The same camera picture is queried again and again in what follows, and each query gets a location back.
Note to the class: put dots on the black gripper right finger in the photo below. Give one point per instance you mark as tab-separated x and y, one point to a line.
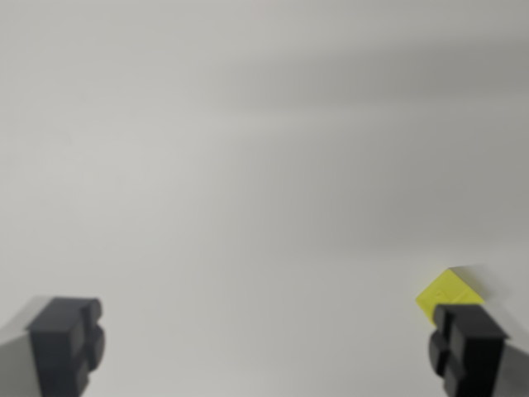
471	351

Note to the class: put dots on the yellow cube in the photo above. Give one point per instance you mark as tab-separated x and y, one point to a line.
448	291

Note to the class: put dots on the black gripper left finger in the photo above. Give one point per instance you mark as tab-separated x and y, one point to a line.
62	347

